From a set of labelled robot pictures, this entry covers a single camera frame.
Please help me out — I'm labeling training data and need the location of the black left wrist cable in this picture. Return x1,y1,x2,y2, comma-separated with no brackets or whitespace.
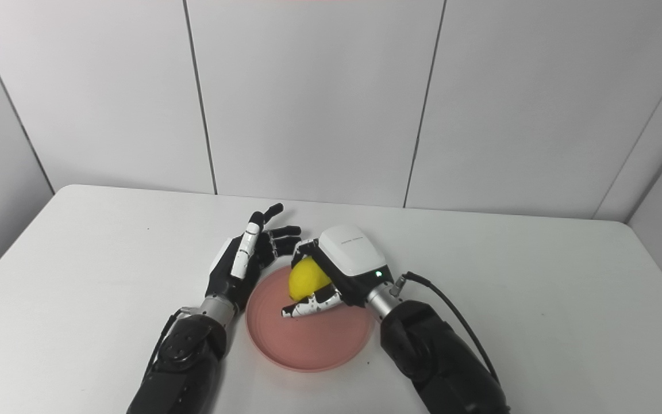
141,308,194,386

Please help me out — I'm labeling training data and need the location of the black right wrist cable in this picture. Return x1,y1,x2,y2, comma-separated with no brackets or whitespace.
391,271,501,386

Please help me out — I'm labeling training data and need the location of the yellow lemon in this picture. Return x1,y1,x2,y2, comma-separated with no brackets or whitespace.
288,256,333,302

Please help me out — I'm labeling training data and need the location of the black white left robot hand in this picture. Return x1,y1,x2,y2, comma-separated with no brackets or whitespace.
205,202,303,311

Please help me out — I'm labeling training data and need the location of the pink round plate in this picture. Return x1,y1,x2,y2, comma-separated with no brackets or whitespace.
245,264,376,373

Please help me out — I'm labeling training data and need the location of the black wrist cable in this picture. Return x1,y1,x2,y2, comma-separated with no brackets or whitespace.
141,308,194,386
391,271,501,386

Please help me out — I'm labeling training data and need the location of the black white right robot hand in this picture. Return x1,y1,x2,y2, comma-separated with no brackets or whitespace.
282,224,394,319

